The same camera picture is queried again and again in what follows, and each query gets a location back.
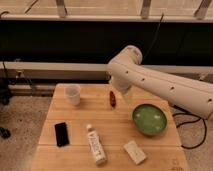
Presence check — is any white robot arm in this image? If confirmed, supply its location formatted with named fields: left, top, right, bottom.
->
left=107, top=45, right=213, bottom=119

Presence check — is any red chili pepper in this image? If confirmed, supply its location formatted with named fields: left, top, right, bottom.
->
left=110, top=91, right=116, bottom=107

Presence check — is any green bowl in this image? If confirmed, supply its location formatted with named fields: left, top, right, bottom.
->
left=132, top=104, right=167, bottom=136

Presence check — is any white rectangular box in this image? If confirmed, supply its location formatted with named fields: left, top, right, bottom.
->
left=124, top=141, right=147, bottom=165

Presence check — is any white plastic bottle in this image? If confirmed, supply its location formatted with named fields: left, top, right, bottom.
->
left=86, top=124, right=107, bottom=166

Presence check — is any black phone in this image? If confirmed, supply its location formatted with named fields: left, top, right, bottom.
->
left=55, top=122, right=69, bottom=147

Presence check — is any black floor cable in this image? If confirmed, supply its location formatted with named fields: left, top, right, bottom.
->
left=172, top=111, right=208, bottom=150

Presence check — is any black hanging cable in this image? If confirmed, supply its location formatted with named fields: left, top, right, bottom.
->
left=141, top=12, right=165, bottom=64

